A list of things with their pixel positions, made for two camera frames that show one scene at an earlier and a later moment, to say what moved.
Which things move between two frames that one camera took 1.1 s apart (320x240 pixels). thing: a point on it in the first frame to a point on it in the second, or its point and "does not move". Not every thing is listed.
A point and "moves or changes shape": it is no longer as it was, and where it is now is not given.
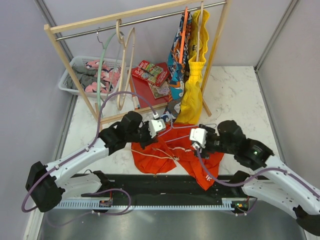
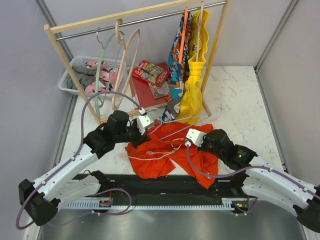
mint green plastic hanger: [104, 46] does not move
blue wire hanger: [174, 127] to [162, 121]
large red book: [142, 88] does not move
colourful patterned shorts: [177, 69] does not move
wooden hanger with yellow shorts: [200, 16] does not move
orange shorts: [173, 149] moves or changes shape
